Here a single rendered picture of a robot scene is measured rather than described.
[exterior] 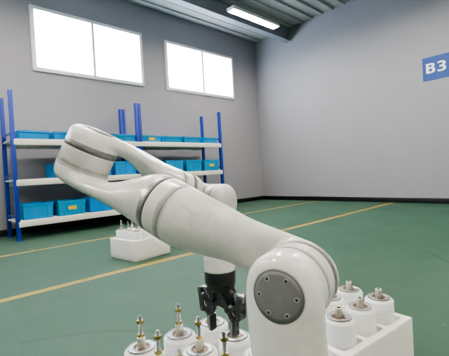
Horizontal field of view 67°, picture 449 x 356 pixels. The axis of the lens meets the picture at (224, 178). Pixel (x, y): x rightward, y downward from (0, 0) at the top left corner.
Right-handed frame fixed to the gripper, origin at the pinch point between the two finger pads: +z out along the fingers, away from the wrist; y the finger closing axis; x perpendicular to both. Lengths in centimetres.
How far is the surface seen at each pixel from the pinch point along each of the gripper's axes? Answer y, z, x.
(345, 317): 13.0, 9.8, 42.4
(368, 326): 17, 15, 50
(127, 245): -207, 22, 108
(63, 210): -426, 2, 151
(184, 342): -18.7, 10.7, 3.9
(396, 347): 23, 23, 59
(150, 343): -25.2, 9.7, -3.3
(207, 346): -10.7, 9.8, 4.9
